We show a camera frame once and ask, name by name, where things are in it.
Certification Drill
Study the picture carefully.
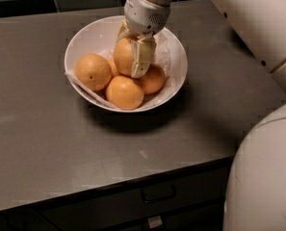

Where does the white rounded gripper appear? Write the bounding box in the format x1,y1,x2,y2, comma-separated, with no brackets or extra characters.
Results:
117,0,170,79

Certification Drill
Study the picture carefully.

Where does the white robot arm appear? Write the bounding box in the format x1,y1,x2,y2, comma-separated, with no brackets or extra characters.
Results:
117,0,286,231

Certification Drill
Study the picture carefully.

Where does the large white bowl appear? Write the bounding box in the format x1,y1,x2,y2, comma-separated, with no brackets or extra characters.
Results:
64,14,189,114

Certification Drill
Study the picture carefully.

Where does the small hidden middle orange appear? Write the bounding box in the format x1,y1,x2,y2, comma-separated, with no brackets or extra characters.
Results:
108,58,120,78

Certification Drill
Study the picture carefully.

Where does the dark upper drawer front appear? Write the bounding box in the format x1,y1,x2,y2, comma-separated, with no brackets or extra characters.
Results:
39,162,228,231

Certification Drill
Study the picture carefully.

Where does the dark drawer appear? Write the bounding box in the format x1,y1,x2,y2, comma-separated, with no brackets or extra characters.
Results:
39,162,228,231
97,203,223,231

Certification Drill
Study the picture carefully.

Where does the dark lower drawer front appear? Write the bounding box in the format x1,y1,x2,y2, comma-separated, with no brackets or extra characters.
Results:
97,203,223,231

